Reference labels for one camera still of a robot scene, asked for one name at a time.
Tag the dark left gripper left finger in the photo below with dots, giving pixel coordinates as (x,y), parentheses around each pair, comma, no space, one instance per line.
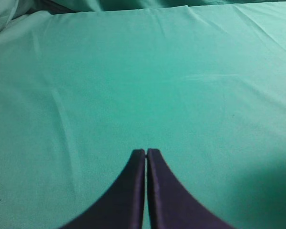
(122,205)

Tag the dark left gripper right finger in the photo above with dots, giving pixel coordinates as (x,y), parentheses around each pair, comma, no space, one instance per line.
(170,205)

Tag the green cloth table cover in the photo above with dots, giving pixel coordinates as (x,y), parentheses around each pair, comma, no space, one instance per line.
(206,85)

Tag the green cloth backdrop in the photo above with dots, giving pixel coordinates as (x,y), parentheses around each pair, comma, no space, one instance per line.
(13,9)

